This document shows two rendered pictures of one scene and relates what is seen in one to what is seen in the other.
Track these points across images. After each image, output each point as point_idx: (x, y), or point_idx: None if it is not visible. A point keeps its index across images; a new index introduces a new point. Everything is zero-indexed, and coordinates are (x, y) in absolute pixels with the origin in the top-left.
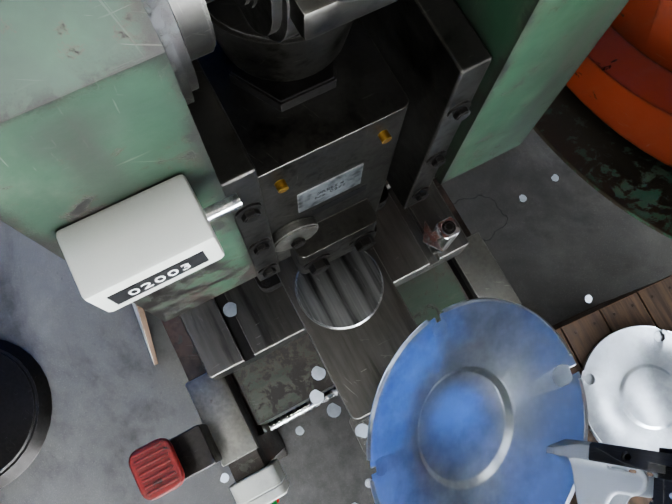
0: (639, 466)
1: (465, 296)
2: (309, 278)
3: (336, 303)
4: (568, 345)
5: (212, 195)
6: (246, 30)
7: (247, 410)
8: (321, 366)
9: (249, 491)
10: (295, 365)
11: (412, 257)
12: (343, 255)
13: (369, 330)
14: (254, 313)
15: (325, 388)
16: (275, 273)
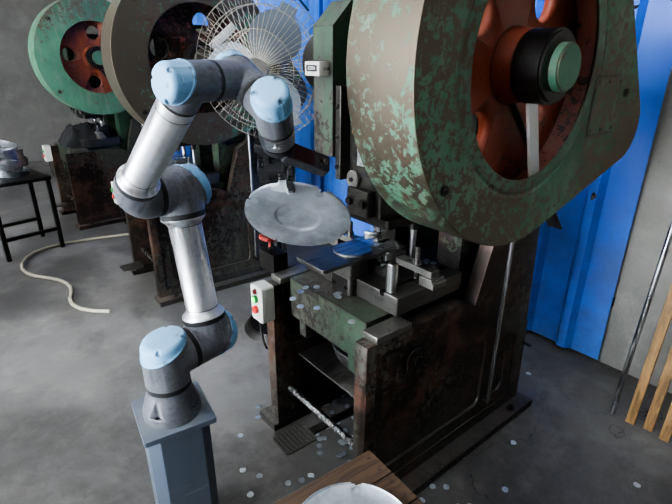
0: None
1: (372, 320)
2: (352, 243)
3: (344, 248)
4: (379, 478)
5: (331, 78)
6: None
7: (297, 337)
8: (320, 287)
9: (261, 282)
10: (318, 282)
11: (380, 285)
12: (366, 248)
13: (335, 256)
14: None
15: (310, 289)
16: (338, 178)
